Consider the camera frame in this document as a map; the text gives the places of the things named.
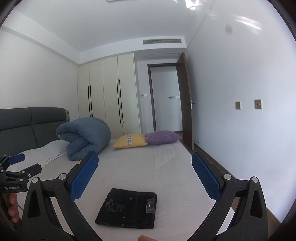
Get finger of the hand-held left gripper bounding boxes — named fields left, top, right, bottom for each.
left=0, top=153, right=26, bottom=172
left=0, top=163, right=43, bottom=184

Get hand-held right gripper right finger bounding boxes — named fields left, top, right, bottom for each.
left=191, top=152, right=269, bottom=241

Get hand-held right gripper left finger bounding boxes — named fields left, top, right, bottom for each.
left=21, top=151, right=103, bottom=241

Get black pants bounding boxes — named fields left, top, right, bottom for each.
left=95, top=188, right=158, bottom=229

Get person's left hand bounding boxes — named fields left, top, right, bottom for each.
left=7, top=192, right=20, bottom=223

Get white pillow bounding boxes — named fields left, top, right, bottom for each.
left=5, top=140, right=70, bottom=173

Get grey padded headboard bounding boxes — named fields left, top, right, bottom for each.
left=0, top=107, right=70, bottom=161

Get blue rolled duvet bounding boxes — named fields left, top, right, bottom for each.
left=55, top=117, right=112, bottom=161

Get bed with white sheet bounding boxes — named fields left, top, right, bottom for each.
left=0, top=138, right=235, bottom=241

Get purple pillow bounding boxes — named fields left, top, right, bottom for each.
left=145, top=130, right=182, bottom=144

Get yellow patterned pillow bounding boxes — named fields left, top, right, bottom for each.
left=112, top=133, right=149, bottom=149

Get cream wardrobe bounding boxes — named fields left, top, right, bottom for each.
left=77, top=53, right=142, bottom=138

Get dark brown door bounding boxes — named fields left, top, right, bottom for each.
left=176, top=52, right=195, bottom=151

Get white air vent grille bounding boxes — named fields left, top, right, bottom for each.
left=142, top=38, right=182, bottom=45

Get dark brown door frame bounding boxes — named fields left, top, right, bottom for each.
left=147, top=63, right=180, bottom=134

